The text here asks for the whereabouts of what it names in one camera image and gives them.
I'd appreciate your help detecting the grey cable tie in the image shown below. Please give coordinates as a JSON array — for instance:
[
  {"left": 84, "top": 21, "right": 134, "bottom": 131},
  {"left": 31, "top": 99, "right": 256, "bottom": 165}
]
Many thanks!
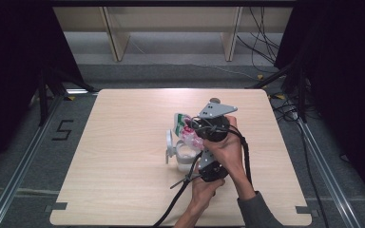
[{"left": 170, "top": 178, "right": 193, "bottom": 190}]

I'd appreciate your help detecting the person's right hand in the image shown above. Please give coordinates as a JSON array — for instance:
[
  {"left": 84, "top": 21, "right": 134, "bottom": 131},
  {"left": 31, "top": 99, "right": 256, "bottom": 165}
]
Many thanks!
[{"left": 202, "top": 115, "right": 247, "bottom": 180}]

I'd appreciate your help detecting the grey table bracket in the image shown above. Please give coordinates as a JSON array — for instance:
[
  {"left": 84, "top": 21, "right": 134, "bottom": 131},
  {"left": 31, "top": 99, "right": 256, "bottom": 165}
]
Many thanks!
[
  {"left": 295, "top": 205, "right": 319, "bottom": 219},
  {"left": 44, "top": 201, "right": 68, "bottom": 214}
]

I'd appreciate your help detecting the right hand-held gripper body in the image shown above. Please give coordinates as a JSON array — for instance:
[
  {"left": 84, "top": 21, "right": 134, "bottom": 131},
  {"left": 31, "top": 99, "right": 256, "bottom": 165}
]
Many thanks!
[{"left": 191, "top": 100, "right": 239, "bottom": 143}]

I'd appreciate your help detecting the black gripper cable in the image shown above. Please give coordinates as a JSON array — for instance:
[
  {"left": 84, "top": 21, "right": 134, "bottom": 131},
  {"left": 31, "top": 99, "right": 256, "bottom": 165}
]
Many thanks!
[
  {"left": 151, "top": 151, "right": 203, "bottom": 228},
  {"left": 227, "top": 123, "right": 255, "bottom": 187}
]

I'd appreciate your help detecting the bundle of black hanging cables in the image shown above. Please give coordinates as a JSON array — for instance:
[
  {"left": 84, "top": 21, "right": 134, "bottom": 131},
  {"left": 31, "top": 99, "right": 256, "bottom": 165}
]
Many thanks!
[{"left": 236, "top": 6, "right": 281, "bottom": 74}]

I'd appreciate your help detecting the beige wooden shelf unit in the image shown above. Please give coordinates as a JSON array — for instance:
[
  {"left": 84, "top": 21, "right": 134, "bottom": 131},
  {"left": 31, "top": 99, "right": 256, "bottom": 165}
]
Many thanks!
[{"left": 52, "top": 6, "right": 294, "bottom": 63}]

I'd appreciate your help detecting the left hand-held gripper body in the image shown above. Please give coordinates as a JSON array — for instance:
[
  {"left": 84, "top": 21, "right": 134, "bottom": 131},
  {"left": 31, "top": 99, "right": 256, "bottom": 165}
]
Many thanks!
[{"left": 198, "top": 150, "right": 230, "bottom": 183}]

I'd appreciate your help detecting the aluminium floor rail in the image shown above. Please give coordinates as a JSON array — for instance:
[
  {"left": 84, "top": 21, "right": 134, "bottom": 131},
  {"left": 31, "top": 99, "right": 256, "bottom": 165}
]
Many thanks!
[
  {"left": 0, "top": 88, "right": 89, "bottom": 228},
  {"left": 298, "top": 118, "right": 362, "bottom": 228}
]

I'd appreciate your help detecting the dark curtain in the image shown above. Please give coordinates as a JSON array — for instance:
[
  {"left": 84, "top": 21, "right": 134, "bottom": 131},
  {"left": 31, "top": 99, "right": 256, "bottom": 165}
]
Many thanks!
[
  {"left": 274, "top": 0, "right": 365, "bottom": 203},
  {"left": 0, "top": 0, "right": 87, "bottom": 179}
]

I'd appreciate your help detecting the tangle of black floor cables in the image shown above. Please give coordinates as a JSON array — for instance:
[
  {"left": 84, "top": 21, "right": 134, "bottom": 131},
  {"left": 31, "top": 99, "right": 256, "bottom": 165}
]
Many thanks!
[{"left": 270, "top": 94, "right": 300, "bottom": 124}]

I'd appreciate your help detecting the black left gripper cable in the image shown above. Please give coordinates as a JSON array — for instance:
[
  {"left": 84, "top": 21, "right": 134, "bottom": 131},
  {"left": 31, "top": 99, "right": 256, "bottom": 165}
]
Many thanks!
[{"left": 151, "top": 151, "right": 203, "bottom": 228}]

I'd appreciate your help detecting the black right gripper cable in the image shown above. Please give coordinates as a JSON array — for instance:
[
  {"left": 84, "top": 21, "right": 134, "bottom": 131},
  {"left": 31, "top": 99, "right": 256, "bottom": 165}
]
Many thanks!
[{"left": 227, "top": 123, "right": 255, "bottom": 187}]

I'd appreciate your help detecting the white plastic measuring cup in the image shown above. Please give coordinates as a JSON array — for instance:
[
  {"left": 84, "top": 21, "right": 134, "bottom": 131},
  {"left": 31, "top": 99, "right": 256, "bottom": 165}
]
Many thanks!
[{"left": 165, "top": 128, "right": 203, "bottom": 174}]

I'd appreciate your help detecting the thin black floor cable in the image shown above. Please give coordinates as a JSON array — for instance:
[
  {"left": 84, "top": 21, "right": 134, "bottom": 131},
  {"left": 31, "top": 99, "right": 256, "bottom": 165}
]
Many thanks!
[{"left": 296, "top": 120, "right": 331, "bottom": 228}]

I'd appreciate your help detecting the person's left hand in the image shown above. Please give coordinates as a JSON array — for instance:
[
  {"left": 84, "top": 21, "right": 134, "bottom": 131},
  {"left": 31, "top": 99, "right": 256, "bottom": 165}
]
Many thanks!
[{"left": 191, "top": 176, "right": 226, "bottom": 207}]

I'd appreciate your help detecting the black metal stand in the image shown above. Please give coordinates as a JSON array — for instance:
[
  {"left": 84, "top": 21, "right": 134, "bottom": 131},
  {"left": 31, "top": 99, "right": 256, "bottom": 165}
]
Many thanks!
[
  {"left": 37, "top": 66, "right": 98, "bottom": 127},
  {"left": 245, "top": 59, "right": 309, "bottom": 124}
]

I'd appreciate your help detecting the white floor cable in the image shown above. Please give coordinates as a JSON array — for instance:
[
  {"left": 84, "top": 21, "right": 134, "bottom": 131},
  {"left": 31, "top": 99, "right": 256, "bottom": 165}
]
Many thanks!
[{"left": 128, "top": 37, "right": 259, "bottom": 81}]

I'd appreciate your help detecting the pink and white plastic bag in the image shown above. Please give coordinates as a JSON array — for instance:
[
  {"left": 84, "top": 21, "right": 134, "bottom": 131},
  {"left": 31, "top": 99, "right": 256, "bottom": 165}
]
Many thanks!
[{"left": 173, "top": 112, "right": 205, "bottom": 152}]

